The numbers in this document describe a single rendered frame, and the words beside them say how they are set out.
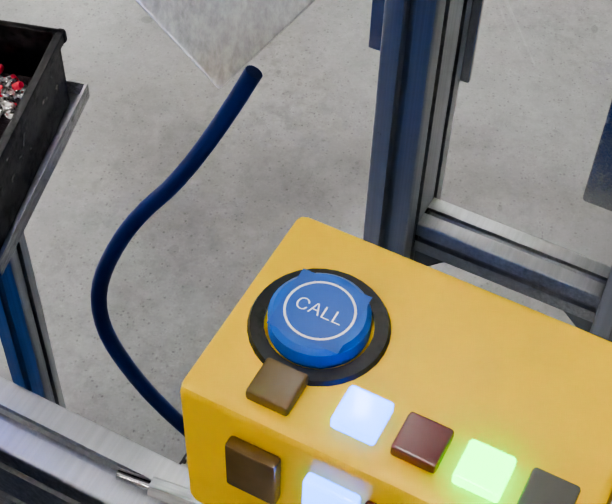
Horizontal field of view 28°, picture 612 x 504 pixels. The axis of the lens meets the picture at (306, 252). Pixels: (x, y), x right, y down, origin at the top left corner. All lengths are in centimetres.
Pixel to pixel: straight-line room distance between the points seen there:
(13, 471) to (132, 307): 112
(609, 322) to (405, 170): 23
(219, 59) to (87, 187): 123
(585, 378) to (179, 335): 135
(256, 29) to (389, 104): 28
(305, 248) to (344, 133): 157
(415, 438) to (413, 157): 64
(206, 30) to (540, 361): 38
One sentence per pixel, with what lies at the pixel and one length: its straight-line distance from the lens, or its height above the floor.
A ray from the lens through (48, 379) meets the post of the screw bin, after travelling 111.
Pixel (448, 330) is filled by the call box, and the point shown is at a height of 107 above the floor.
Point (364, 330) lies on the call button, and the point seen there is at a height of 108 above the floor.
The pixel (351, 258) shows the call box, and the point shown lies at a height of 107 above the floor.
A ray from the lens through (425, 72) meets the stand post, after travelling 100.
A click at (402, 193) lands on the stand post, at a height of 64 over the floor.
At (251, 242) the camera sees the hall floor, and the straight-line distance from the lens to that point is 190.
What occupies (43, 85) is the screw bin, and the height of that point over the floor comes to 86.
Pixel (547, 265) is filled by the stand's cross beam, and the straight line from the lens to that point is 115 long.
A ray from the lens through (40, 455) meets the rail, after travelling 70.
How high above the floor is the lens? 146
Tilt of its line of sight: 51 degrees down
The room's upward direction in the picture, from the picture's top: 2 degrees clockwise
